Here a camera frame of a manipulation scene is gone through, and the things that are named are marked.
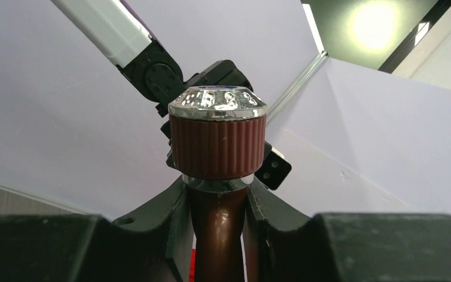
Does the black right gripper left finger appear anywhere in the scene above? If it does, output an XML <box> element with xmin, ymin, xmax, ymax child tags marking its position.
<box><xmin>0</xmin><ymin>179</ymin><xmax>194</xmax><ymax>281</ymax></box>

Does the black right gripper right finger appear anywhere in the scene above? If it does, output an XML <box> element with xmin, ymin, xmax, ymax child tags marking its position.
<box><xmin>243</xmin><ymin>180</ymin><xmax>451</xmax><ymax>281</ymax></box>

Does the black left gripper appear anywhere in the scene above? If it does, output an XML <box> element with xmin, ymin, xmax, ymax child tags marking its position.
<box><xmin>160</xmin><ymin>60</ymin><xmax>272</xmax><ymax>167</ymax></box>

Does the brown water faucet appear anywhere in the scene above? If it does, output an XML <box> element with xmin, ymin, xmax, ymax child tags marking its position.
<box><xmin>168</xmin><ymin>86</ymin><xmax>267</xmax><ymax>281</ymax></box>

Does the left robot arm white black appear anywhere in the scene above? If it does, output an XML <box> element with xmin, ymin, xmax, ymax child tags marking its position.
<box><xmin>55</xmin><ymin>1</ymin><xmax>267</xmax><ymax>180</ymax></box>

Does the red cloth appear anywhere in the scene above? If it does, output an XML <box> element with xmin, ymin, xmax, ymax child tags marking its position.
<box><xmin>189</xmin><ymin>249</ymin><xmax>196</xmax><ymax>282</ymax></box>

